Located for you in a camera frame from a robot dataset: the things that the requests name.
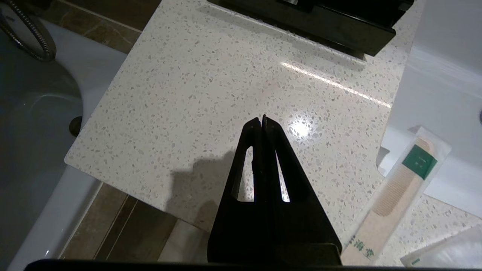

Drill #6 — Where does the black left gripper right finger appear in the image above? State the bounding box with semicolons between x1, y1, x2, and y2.
262;115;342;264

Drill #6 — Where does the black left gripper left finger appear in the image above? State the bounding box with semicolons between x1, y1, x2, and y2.
208;117;272;264

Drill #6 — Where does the comb packet with green label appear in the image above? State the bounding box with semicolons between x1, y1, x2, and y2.
341;126;451;266

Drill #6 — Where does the black amenity tray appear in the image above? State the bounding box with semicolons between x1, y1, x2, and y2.
207;0;397;57

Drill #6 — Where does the clear plastic packet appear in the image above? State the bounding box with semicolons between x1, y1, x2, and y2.
400;226;482;268

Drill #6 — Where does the white ceramic sink basin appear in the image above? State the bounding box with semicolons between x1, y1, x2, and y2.
378;0;482;219

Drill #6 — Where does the white bathtub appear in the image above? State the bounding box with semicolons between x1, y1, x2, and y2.
0;8;128;271

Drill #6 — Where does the metal shower hose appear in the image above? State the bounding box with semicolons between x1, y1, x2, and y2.
0;0;57;62

